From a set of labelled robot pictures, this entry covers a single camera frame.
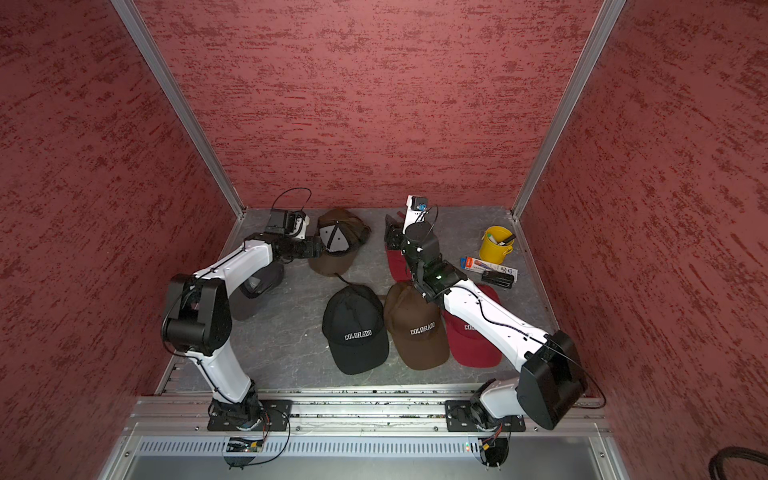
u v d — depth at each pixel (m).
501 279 0.98
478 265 1.03
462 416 0.74
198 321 0.49
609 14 0.71
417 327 0.82
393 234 0.67
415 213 0.64
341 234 1.13
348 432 0.73
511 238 1.00
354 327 0.83
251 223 1.21
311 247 0.86
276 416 0.74
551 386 0.41
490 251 1.01
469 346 0.83
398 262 1.03
